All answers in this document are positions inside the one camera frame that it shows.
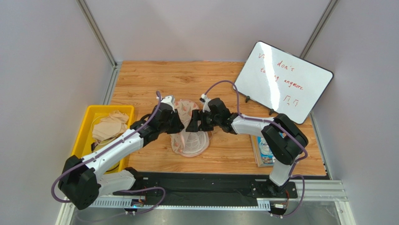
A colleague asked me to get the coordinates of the floral mesh laundry bag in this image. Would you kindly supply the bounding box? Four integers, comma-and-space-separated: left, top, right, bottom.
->
170, 99, 210, 158

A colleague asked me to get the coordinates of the beige bra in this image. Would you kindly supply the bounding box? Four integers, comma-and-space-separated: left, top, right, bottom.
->
92, 110, 130, 141

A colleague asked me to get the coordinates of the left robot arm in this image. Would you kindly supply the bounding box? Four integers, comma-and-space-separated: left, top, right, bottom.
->
56, 96, 184, 210

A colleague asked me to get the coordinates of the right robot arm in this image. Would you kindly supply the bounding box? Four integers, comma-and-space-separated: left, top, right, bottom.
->
186, 95, 309, 193

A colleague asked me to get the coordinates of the blue illustrated book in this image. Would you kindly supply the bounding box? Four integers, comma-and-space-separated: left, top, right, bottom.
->
250, 135, 275, 167

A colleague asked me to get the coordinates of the whiteboard with red writing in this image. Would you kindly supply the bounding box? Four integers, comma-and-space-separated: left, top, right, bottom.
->
235, 41, 334, 124

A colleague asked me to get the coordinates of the yellow plastic bin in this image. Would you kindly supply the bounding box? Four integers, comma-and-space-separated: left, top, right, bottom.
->
72, 105, 135, 158

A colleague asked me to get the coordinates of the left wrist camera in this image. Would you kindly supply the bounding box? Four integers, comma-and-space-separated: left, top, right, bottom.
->
161, 95, 175, 111

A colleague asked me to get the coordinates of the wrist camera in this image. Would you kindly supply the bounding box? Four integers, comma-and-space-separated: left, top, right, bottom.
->
161, 95, 175, 111
200, 94, 211, 112

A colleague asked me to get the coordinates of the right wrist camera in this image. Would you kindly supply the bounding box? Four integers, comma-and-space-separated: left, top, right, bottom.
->
200, 94, 211, 112

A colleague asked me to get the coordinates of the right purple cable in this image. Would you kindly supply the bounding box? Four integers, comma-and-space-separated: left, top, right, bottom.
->
202, 80, 309, 218

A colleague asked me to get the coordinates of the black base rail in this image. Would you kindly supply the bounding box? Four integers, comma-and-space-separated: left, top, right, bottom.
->
130, 172, 300, 207

